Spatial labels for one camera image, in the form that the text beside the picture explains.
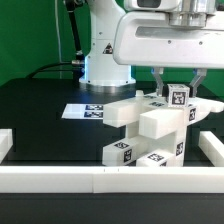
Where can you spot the white fence bar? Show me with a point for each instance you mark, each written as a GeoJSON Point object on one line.
{"type": "Point", "coordinates": [212, 147]}
{"type": "Point", "coordinates": [6, 142]}
{"type": "Point", "coordinates": [58, 179]}

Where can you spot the white left fence bar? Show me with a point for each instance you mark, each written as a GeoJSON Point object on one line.
{"type": "Point", "coordinates": [6, 142]}

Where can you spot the white chair seat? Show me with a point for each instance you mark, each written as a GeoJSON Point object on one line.
{"type": "Point", "coordinates": [173, 142]}

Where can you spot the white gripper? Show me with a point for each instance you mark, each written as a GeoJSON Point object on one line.
{"type": "Point", "coordinates": [147, 39]}

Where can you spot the white front fence bar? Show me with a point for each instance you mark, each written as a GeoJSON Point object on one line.
{"type": "Point", "coordinates": [58, 179]}

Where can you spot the white right fence bar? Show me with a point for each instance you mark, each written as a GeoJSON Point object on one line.
{"type": "Point", "coordinates": [212, 147]}

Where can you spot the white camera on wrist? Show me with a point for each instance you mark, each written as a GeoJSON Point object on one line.
{"type": "Point", "coordinates": [158, 5]}

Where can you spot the white chair back frame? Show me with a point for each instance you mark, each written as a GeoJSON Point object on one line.
{"type": "Point", "coordinates": [155, 119]}

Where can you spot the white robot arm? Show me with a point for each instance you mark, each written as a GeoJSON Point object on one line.
{"type": "Point", "coordinates": [102, 71]}

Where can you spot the white sheet with tags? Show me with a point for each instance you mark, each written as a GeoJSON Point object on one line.
{"type": "Point", "coordinates": [83, 111]}

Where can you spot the white tagged cube nut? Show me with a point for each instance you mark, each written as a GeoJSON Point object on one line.
{"type": "Point", "coordinates": [178, 95]}

